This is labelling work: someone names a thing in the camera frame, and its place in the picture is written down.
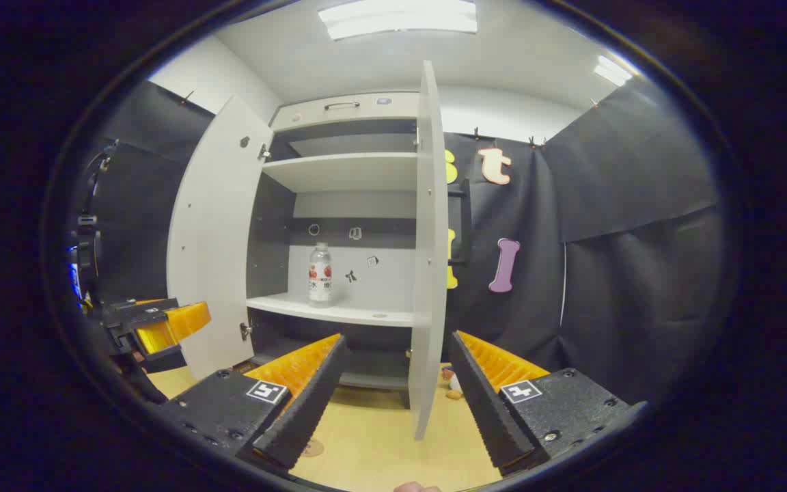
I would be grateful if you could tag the white cabinet drawer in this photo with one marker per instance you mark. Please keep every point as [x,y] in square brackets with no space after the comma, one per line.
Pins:
[352,109]

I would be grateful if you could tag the white cabinet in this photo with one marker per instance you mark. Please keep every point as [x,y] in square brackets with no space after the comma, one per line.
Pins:
[352,273]

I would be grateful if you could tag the white cabinet door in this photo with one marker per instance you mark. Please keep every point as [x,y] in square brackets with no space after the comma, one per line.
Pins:
[429,239]
[216,239]

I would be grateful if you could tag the long ceiling light panel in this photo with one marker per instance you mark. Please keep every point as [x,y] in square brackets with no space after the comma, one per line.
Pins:
[400,17]

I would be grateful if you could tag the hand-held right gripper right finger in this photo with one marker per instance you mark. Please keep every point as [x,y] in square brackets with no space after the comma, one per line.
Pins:
[486,403]

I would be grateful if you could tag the round beige coaster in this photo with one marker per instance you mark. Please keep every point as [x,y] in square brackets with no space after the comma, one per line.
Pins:
[313,448]

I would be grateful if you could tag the small plush toy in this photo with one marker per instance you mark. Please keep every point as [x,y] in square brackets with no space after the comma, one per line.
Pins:
[453,383]

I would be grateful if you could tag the clear plastic bottle red label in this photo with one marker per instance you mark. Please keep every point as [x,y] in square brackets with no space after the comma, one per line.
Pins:
[320,277]

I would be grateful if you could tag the black backdrop cloth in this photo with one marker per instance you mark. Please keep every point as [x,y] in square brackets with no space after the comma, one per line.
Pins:
[605,205]

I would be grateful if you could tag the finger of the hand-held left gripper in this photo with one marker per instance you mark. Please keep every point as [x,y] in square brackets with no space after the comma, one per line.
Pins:
[188,320]
[156,336]

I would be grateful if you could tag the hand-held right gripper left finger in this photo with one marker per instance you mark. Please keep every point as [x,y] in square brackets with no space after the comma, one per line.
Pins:
[311,403]

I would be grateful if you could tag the small ceiling light panel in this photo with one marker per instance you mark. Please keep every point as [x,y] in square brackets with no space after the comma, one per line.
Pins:
[612,70]

